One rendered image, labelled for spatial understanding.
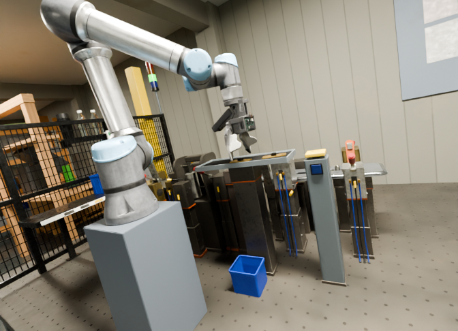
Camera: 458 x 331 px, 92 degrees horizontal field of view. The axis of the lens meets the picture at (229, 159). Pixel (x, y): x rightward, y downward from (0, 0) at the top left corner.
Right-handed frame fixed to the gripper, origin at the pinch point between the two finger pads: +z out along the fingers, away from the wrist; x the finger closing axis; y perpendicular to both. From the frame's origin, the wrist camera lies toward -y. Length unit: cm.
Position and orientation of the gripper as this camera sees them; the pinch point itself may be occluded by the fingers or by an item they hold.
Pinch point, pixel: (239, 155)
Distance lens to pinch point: 82.8
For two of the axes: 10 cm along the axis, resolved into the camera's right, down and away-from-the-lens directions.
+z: 2.0, 9.7, 1.5
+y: 7.7, -0.6, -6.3
